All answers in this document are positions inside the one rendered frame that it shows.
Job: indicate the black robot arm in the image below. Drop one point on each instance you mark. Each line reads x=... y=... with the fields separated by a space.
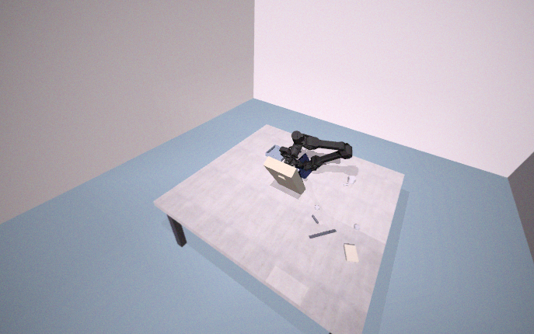
x=312 y=143

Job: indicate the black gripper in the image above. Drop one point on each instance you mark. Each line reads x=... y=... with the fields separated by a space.
x=291 y=155

